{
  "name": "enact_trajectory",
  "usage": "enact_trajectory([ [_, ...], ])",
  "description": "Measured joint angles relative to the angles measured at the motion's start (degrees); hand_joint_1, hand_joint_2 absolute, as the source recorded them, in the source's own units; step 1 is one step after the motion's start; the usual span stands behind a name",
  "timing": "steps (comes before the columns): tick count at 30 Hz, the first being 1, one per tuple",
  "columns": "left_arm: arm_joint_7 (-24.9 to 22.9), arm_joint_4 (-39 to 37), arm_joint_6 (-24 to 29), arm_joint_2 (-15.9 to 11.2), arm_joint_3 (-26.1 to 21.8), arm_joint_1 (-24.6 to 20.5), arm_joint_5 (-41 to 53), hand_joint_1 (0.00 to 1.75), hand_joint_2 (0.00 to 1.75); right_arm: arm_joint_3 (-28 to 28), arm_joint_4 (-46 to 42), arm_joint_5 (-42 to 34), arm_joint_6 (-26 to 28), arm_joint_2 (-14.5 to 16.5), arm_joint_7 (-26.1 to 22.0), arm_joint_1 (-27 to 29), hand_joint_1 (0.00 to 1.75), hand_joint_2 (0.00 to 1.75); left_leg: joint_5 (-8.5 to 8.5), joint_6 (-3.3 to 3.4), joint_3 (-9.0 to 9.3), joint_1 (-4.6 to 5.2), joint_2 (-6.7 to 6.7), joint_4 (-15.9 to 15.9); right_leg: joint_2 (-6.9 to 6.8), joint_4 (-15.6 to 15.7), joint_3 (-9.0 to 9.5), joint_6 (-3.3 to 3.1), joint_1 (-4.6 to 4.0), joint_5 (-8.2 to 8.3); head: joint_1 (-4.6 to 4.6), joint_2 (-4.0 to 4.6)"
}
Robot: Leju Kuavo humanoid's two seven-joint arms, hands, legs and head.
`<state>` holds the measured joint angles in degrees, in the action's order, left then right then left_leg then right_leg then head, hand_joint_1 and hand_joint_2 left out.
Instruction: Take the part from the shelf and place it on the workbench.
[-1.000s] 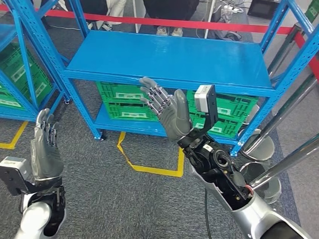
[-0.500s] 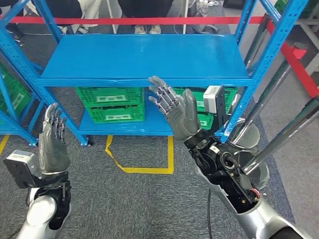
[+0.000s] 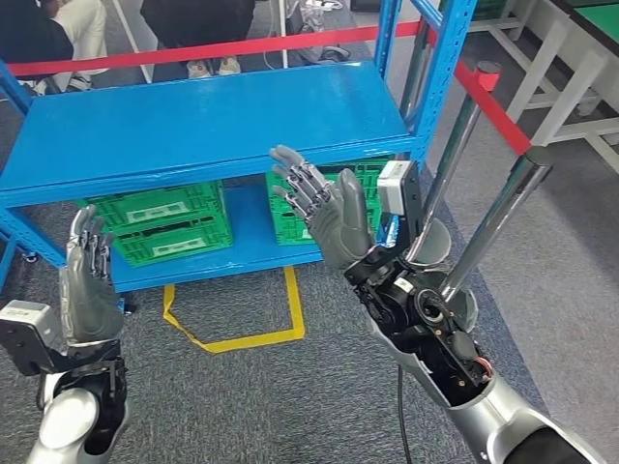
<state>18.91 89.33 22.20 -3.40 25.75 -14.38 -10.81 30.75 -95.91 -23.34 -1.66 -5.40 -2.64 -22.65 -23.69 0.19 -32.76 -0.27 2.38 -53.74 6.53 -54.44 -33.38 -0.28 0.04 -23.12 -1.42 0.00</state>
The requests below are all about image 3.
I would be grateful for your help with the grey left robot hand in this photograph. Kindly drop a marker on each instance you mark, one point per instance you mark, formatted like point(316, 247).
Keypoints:
point(87, 307)

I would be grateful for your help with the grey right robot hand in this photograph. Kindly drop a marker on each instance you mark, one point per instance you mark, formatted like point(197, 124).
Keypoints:
point(338, 230)

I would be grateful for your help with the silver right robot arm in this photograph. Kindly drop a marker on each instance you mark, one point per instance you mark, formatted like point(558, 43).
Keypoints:
point(426, 333)

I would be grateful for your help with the blue metal shelf rack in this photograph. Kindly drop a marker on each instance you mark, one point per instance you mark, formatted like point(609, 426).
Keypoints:
point(193, 121)

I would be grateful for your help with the green plastic crate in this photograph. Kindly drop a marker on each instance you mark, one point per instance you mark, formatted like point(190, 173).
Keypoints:
point(164, 224)
point(285, 224)

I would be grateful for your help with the yellow floor tape outline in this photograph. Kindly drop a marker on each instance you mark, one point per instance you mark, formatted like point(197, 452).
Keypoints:
point(292, 301)

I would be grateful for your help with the white round base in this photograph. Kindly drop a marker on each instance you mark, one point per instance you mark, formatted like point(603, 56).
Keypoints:
point(435, 243)
point(466, 310)

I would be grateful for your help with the silver metal pole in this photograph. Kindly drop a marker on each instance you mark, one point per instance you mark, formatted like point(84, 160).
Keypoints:
point(498, 218)
point(454, 153)

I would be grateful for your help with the dark metal beam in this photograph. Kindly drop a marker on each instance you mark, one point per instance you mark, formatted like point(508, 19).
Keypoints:
point(416, 70)

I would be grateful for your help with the grey bag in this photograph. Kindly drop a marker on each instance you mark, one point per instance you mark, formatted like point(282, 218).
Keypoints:
point(314, 32)

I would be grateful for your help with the white desk panel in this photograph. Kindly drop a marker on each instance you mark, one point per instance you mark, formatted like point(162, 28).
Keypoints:
point(283, 32)
point(130, 38)

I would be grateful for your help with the red floor strip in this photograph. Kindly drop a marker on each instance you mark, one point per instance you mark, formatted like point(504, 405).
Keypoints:
point(193, 50)

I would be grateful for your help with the person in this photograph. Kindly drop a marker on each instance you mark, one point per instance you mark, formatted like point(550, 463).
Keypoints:
point(58, 32)
point(198, 25)

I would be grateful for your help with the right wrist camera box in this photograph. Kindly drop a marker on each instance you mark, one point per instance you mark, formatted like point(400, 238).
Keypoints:
point(392, 186)

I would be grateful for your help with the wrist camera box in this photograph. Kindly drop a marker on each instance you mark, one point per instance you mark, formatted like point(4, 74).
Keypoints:
point(392, 186)
point(24, 333)

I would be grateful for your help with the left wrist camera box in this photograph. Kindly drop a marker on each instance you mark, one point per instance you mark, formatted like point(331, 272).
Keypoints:
point(24, 333)

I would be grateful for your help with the white metal frame table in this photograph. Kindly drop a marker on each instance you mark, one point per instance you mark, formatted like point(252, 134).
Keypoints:
point(556, 96)

